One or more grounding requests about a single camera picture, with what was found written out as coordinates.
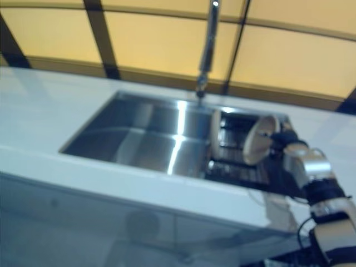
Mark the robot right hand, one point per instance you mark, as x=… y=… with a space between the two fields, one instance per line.
x=286 y=137

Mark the round cream plate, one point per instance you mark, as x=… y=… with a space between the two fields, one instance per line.
x=257 y=144
x=215 y=136

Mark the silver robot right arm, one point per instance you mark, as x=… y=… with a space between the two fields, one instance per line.
x=311 y=167

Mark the black dish drying rack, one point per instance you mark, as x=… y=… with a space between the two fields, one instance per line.
x=236 y=172

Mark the chrome kitchen faucet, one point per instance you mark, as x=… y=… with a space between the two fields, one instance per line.
x=210 y=41

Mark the white cabinet door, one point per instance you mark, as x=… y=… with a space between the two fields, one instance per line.
x=222 y=244
x=83 y=228

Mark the stainless steel sink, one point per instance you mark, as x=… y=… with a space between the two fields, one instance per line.
x=139 y=139

